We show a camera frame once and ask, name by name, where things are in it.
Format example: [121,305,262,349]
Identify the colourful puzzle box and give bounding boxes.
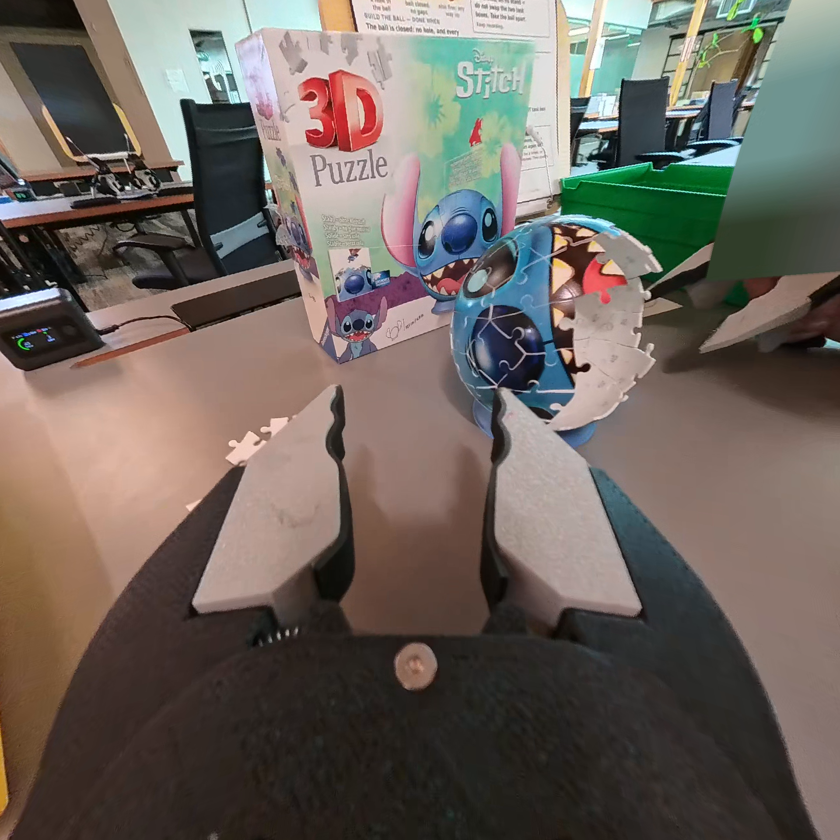
[235,28,536,365]

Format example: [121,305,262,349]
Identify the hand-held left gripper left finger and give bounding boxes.
[191,384,357,618]

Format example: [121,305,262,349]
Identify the black mesh office chair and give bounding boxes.
[115,98,290,290]

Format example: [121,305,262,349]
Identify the background wooden desk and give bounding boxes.
[0,157,198,277]

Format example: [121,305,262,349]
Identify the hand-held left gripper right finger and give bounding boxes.
[480,388,644,634]

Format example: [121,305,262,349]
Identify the blue cartoon puzzle ball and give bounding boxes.
[449,215,664,434]

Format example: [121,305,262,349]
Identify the black power bank with screen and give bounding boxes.
[0,289,106,371]

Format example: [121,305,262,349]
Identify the green plastic bin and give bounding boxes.
[560,147,736,309]

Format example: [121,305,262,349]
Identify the black power cable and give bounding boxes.
[88,314,191,333]

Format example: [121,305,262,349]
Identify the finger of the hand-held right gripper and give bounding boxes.
[697,274,840,355]
[646,243,715,293]

